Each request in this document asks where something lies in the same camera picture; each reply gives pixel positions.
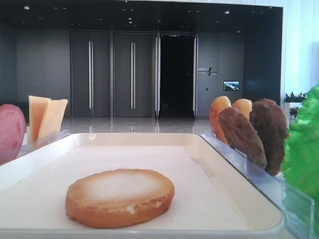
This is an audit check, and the green lettuce leaf near tray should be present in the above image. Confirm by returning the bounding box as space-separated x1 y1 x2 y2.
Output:
282 86 319 203

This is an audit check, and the dark double door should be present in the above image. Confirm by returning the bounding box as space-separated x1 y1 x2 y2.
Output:
70 31 155 118

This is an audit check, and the wall display screen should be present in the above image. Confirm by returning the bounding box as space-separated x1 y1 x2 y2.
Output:
222 81 240 91

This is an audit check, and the clear long strip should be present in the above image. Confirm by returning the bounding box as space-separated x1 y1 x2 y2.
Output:
202 131 319 239
17 127 69 158

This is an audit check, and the bun slice near tray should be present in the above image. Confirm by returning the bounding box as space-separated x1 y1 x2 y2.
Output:
209 96 231 144

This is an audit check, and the brown meat patty outer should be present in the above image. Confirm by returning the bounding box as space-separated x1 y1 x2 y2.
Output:
249 99 288 176

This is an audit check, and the bun slice outer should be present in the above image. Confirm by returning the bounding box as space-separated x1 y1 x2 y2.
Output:
232 99 252 120

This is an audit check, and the yellow cheese slice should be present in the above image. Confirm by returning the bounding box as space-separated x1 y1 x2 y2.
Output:
28 96 51 142
37 99 68 140

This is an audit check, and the yellow cheese slice back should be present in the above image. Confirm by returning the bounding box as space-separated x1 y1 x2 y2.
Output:
28 96 51 142

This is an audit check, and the clear long strip left side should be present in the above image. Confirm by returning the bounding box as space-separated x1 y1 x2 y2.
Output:
17 127 69 158

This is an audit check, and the clear long strip right side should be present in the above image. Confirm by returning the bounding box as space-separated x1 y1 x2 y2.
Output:
202 131 319 239

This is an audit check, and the yellow cheese slice front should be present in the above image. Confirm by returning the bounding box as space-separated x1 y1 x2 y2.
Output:
37 99 68 140

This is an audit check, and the potted plants white planter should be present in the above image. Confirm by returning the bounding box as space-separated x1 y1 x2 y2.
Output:
283 92 307 120

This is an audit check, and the toasted bread slice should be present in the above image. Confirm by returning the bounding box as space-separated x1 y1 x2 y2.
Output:
65 169 175 229

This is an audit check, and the cream rectangular tray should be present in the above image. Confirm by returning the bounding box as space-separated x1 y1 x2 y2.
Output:
0 133 285 239

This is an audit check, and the brown meat patty near tray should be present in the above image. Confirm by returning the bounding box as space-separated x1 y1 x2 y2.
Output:
219 107 267 169

